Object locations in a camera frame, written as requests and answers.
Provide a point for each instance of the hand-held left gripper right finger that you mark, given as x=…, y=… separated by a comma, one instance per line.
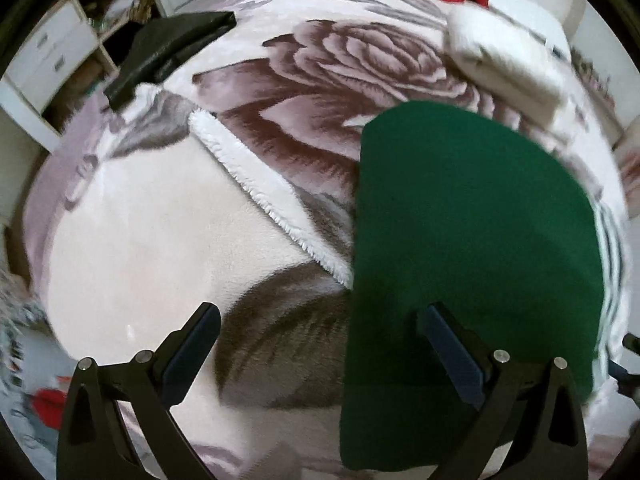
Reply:
x=455, y=355

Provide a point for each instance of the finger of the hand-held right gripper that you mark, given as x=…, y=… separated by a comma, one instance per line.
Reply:
x=631, y=344

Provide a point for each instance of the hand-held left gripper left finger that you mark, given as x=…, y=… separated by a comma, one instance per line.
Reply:
x=192, y=355

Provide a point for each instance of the green striped sweater cream sleeves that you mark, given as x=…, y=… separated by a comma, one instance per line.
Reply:
x=475, y=210

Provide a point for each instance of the floral pink bed blanket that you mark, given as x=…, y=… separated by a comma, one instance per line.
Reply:
x=150, y=240

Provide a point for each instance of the patterned floor rug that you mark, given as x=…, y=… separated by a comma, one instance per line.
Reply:
x=30, y=400

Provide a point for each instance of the white folded cloth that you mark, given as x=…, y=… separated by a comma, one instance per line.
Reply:
x=510, y=60

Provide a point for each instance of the black folded garment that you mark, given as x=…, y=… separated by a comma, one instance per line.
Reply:
x=165, y=50

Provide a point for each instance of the white drawer unit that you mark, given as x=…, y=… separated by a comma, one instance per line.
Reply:
x=50, y=60

